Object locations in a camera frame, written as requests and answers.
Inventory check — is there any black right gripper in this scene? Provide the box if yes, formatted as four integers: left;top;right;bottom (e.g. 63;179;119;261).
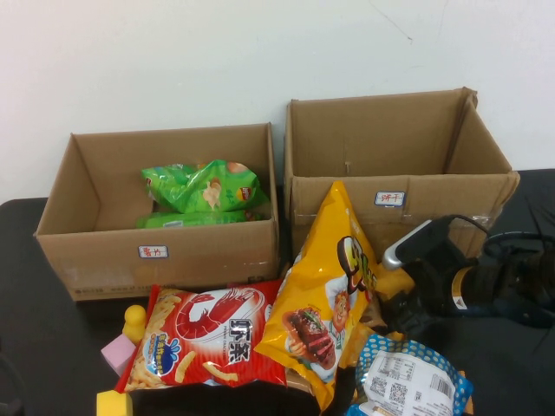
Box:
380;241;477;344

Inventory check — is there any blue polka dot snack bag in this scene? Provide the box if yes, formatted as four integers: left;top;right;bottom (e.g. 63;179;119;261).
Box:
346;333;473;416

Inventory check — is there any small yellow snack packet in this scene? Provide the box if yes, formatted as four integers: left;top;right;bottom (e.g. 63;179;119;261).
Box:
375;264;415;301

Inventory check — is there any large yellow chef snack bag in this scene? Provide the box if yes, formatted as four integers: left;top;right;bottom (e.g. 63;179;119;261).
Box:
254;180;379;413

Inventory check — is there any tall taped cardboard box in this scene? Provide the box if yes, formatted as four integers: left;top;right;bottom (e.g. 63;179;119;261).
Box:
284;88;521;263

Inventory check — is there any white label with red writing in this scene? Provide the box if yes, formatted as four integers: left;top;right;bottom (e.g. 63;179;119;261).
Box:
375;191;406;206
138;244;169;260

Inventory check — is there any red shrimp cracker bag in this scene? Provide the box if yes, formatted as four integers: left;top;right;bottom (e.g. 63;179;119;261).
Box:
114;279;285;393

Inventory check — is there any green potato chips bag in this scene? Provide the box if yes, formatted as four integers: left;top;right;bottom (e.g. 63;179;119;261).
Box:
136;209;264;230
140;159;270;214

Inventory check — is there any yellow peg figure toy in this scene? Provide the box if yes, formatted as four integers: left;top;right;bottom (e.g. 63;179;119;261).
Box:
122;303;148;346

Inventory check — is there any pink cube block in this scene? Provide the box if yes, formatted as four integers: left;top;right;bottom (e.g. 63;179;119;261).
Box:
101;333;138;378

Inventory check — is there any low cardboard box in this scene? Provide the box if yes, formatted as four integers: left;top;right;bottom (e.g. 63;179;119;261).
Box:
34;123;281;302

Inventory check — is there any yellow cube block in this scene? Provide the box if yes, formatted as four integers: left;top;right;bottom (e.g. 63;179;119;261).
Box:
95;388;134;416

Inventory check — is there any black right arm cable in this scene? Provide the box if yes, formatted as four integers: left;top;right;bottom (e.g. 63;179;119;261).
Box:
446;213;493;237

